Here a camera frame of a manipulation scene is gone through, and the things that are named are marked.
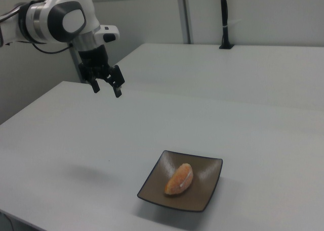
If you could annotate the black pole with base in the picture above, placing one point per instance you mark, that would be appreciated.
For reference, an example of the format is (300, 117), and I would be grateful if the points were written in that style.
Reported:
(224, 16)

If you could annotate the square brown ceramic plate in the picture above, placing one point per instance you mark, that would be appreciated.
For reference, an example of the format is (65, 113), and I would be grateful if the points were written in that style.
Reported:
(154, 188)

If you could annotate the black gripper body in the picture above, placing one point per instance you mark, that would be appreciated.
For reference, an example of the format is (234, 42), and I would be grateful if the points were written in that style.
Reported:
(93, 64)

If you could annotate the upright grey partition post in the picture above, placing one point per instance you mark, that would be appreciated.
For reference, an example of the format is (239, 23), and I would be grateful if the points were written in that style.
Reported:
(184, 16)

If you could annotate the orange sugared bread piece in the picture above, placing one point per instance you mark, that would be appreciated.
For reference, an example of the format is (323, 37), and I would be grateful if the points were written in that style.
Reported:
(178, 181)

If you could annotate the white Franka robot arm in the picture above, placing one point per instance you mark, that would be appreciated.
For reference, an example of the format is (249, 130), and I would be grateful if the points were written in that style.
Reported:
(55, 16)

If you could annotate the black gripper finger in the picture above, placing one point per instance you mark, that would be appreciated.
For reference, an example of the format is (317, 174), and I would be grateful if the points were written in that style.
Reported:
(117, 79)
(95, 86)

